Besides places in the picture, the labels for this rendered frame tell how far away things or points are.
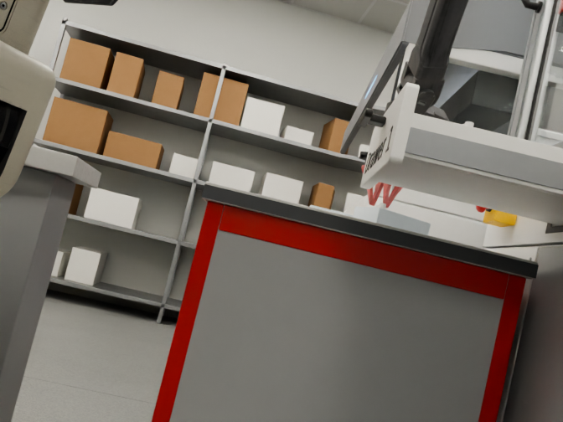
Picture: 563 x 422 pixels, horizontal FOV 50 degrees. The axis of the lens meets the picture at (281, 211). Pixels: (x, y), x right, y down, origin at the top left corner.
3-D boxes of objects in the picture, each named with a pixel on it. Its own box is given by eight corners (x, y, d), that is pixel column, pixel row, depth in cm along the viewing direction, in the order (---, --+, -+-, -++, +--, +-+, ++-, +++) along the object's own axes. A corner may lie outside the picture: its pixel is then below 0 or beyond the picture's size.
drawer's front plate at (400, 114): (389, 161, 78) (407, 80, 79) (359, 187, 107) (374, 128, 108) (401, 164, 78) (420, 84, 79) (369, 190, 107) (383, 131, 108)
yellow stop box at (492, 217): (490, 219, 122) (498, 185, 122) (478, 222, 129) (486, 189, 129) (515, 226, 122) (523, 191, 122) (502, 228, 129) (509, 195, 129)
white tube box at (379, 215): (374, 227, 111) (379, 207, 112) (350, 224, 119) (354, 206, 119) (426, 242, 117) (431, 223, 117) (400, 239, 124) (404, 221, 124)
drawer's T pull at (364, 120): (364, 115, 90) (366, 106, 90) (358, 126, 97) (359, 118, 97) (388, 120, 90) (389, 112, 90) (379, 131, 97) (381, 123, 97)
